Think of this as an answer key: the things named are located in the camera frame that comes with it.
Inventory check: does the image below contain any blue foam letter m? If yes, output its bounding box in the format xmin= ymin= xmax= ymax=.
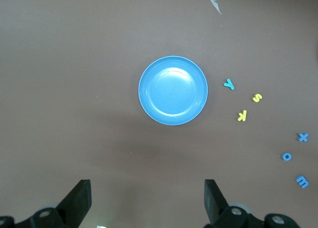
xmin=295 ymin=175 xmax=310 ymax=189

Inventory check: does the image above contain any brown table cover sheet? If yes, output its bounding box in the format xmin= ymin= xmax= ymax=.
xmin=0 ymin=0 xmax=318 ymax=228

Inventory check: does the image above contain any grey paper scrap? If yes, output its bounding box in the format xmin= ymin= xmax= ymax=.
xmin=209 ymin=0 xmax=223 ymax=15

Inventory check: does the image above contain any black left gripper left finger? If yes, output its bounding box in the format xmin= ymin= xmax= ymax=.
xmin=0 ymin=179 xmax=92 ymax=228

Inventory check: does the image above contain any blue plate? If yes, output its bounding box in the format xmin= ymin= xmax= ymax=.
xmin=138 ymin=55 xmax=209 ymax=126

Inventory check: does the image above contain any teal foam letter y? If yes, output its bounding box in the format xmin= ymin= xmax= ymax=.
xmin=223 ymin=78 xmax=235 ymax=91

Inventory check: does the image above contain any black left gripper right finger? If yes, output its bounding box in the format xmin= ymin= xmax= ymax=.
xmin=204 ymin=179 xmax=301 ymax=228

